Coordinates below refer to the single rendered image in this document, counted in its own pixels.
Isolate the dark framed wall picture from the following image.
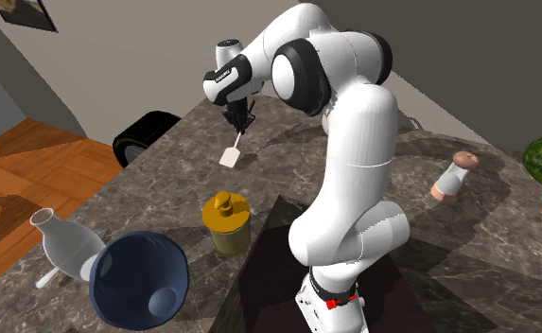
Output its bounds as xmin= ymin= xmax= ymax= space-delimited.
xmin=0 ymin=0 xmax=59 ymax=34

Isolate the white utensil handle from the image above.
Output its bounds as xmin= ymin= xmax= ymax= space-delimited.
xmin=35 ymin=267 xmax=62 ymax=290

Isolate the white spatula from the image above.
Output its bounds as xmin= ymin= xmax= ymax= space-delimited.
xmin=219 ymin=131 xmax=242 ymax=169

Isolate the white vase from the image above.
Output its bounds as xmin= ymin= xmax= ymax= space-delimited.
xmin=28 ymin=207 xmax=107 ymax=283

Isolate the black round drum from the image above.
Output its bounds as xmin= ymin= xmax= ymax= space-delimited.
xmin=112 ymin=110 xmax=184 ymax=169

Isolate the dark blue bowl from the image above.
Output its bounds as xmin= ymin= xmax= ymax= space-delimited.
xmin=88 ymin=231 xmax=191 ymax=332

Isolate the yellow lidded jar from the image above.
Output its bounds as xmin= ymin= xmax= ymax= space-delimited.
xmin=201 ymin=190 xmax=253 ymax=257

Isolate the white shaker with brown top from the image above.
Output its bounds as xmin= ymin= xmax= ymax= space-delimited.
xmin=429 ymin=150 xmax=481 ymax=202

